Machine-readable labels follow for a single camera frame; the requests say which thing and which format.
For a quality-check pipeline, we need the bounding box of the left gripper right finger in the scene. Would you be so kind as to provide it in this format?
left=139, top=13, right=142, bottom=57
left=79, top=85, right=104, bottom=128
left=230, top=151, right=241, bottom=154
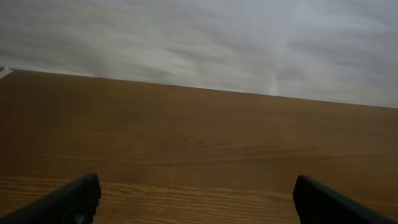
left=292, top=174, right=398, bottom=224

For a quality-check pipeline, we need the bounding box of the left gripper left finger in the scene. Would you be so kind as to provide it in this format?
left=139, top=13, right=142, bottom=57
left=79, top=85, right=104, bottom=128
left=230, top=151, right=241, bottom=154
left=0, top=172, right=102, bottom=224

